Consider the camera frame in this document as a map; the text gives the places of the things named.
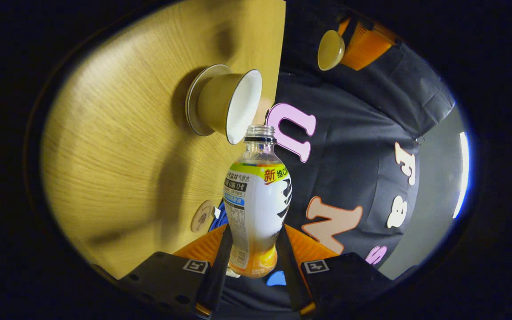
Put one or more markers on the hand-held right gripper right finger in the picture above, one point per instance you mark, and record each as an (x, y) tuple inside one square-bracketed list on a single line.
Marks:
[(291, 271)]

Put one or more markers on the black backdrop cloth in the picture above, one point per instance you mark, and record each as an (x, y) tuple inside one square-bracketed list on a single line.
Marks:
[(354, 146)]

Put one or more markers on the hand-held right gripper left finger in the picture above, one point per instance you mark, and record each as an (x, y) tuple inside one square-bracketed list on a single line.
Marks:
[(218, 271)]

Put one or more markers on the yellow white-lined teacup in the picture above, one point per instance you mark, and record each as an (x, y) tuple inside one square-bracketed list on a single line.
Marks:
[(214, 104)]

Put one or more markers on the yellow round saucer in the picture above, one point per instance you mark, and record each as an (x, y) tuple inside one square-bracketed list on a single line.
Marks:
[(192, 95)]

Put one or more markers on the round cork coaster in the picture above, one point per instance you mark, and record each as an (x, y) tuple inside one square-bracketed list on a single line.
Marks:
[(202, 216)]

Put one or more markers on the clear labelled water bottle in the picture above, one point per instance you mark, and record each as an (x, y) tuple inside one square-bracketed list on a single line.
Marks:
[(258, 209)]

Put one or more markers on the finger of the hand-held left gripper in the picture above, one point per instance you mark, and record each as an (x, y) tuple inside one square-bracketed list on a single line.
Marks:
[(365, 49), (352, 27)]

